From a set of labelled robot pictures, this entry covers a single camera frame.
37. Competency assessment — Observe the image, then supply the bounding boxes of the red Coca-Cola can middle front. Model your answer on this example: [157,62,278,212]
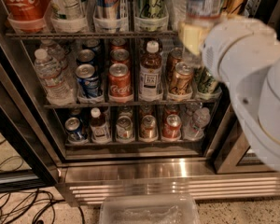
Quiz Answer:
[108,63,132,98]

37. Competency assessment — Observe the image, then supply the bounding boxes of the gold can middle front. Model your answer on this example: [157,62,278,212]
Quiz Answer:
[169,62,194,95]

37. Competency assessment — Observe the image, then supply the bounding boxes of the tea bottle bottom shelf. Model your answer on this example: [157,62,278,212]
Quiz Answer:
[90,107,111,143]

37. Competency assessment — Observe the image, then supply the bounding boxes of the left glass fridge door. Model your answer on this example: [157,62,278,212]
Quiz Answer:
[0,44,58,193]

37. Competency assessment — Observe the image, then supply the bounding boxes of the clear water bottle top shelf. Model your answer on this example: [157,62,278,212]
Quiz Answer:
[183,0,223,68]

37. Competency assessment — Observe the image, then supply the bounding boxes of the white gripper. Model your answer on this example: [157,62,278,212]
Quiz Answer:
[177,11,280,89]

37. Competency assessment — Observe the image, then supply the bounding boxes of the blue Red Bull can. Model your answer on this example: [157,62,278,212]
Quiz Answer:
[96,0,120,20]

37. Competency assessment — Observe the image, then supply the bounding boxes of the green white can bottom shelf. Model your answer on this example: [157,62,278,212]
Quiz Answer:
[116,116,133,140]

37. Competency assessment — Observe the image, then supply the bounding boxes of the clear plastic bin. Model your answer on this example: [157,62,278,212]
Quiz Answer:
[99,194,201,224]

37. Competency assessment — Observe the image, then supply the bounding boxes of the water bottle middle shelf rear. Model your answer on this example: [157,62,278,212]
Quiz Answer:
[40,39,68,70]

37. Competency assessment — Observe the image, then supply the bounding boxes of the copper can bottom shelf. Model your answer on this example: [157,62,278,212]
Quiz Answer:
[140,115,157,138]

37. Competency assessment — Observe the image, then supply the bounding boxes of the blue can bottom shelf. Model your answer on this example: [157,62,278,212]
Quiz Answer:
[65,118,87,142]

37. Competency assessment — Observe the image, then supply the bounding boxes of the green LaCroix can top shelf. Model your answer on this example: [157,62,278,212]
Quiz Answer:
[136,0,165,19]

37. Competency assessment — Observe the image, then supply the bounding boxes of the glass fridge door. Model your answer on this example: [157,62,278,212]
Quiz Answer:
[214,105,272,174]
[0,44,58,193]

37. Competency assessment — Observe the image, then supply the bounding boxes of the stainless steel fridge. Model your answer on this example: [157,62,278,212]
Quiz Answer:
[0,0,280,205]

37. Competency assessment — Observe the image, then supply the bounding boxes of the brown tea bottle middle shelf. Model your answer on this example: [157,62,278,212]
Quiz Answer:
[139,40,162,100]

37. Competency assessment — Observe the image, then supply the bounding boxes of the gold can middle rear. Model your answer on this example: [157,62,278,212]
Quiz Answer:
[165,48,183,81]

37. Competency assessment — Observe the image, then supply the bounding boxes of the water bottle middle shelf front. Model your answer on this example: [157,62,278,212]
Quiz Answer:
[35,49,76,105]

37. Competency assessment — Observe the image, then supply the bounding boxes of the water bottle bottom shelf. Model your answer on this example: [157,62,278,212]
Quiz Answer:
[185,107,210,141]

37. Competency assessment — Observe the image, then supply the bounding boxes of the green can middle front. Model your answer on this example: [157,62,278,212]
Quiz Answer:
[198,68,219,94]

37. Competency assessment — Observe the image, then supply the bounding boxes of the blue pepsi can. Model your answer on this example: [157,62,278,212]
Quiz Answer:
[76,49,95,65]
[76,63,102,98]

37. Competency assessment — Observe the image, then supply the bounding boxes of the red can bottom shelf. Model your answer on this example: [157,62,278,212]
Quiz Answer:
[162,114,182,139]

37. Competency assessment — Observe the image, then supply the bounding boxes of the red Coca-Cola can middle rear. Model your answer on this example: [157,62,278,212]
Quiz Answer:
[110,49,131,67]

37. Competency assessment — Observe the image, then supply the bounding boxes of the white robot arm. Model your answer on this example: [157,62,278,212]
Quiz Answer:
[177,15,280,172]

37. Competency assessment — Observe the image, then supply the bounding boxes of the blue Pepsi can front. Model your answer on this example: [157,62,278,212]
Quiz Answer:
[76,63,102,98]

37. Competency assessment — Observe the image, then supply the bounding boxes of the silver green can top shelf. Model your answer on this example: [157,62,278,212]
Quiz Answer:
[50,0,89,34]

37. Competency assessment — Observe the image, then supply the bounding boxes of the right glass fridge door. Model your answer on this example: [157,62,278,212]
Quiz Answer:
[214,105,272,174]

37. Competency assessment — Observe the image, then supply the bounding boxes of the blue Pepsi can rear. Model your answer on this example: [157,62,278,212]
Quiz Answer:
[76,49,95,65]

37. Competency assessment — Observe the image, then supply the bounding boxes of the black floor cables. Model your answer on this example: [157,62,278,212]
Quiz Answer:
[0,138,86,224]

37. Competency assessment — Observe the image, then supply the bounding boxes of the red Coca-Cola can top shelf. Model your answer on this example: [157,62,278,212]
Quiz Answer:
[3,0,49,33]

